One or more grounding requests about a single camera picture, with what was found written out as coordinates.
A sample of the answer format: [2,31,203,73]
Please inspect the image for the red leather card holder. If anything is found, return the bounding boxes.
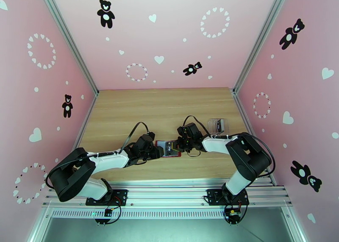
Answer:
[155,140,182,159]

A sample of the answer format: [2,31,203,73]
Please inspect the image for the clear acrylic card stand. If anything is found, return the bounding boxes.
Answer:
[208,118,228,134]

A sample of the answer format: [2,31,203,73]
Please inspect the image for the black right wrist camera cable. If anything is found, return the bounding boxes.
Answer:
[183,115,276,178]

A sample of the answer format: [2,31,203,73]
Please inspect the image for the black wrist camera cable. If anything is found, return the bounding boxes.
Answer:
[45,121,150,189]
[183,115,276,178]

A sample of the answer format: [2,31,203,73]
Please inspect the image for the black left wrist camera cable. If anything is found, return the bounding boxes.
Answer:
[45,121,150,189]

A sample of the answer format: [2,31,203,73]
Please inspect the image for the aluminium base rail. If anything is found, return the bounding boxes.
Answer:
[42,179,293,209]

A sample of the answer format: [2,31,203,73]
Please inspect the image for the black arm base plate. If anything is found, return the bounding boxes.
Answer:
[206,189,250,206]
[85,189,128,206]

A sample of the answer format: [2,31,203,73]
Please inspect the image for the perforated metal cable duct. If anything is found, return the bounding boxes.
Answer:
[50,209,288,220]

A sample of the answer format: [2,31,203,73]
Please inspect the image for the aluminium frame post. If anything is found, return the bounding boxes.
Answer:
[287,206,309,242]
[28,208,51,242]
[36,0,99,94]
[233,0,293,94]

